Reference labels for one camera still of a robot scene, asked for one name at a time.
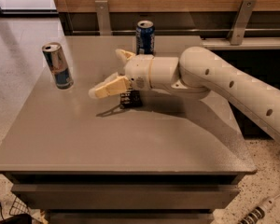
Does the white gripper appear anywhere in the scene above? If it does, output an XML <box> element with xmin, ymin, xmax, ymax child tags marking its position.
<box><xmin>88</xmin><ymin>49</ymin><xmax>154</xmax><ymax>99</ymax></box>

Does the silver blue redbull can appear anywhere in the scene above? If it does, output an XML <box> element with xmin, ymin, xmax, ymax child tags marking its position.
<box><xmin>42</xmin><ymin>42</ymin><xmax>74</xmax><ymax>90</ymax></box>

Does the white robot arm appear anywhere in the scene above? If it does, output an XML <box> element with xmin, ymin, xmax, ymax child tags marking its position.
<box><xmin>89</xmin><ymin>47</ymin><xmax>280</xmax><ymax>143</ymax></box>

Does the blue pepsi can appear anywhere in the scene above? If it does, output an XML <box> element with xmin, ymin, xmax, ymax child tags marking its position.
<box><xmin>136</xmin><ymin>21</ymin><xmax>155</xmax><ymax>54</ymax></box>

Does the black snack bar wrapper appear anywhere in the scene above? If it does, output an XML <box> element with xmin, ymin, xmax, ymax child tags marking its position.
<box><xmin>120</xmin><ymin>90</ymin><xmax>143</xmax><ymax>109</ymax></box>

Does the grey drawer cabinet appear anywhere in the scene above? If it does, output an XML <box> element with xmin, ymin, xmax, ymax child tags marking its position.
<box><xmin>0</xmin><ymin>36</ymin><xmax>256</xmax><ymax>224</ymax></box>

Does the white power strip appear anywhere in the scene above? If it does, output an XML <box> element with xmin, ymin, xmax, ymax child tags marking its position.
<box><xmin>237</xmin><ymin>193</ymin><xmax>280</xmax><ymax>224</ymax></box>

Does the left metal bracket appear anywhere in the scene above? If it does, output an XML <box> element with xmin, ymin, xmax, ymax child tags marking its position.
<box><xmin>95</xmin><ymin>0</ymin><xmax>112</xmax><ymax>36</ymax></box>

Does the metal bracket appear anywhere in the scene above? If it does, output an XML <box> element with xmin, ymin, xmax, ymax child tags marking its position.
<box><xmin>227</xmin><ymin>0</ymin><xmax>257</xmax><ymax>46</ymax></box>
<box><xmin>95</xmin><ymin>0</ymin><xmax>112</xmax><ymax>36</ymax></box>

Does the right metal bracket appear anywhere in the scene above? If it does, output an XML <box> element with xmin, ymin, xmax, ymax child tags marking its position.
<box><xmin>227</xmin><ymin>0</ymin><xmax>257</xmax><ymax>46</ymax></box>

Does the black wire basket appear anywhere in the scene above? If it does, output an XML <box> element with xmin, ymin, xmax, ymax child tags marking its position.
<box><xmin>0</xmin><ymin>198</ymin><xmax>33</xmax><ymax>224</ymax></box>

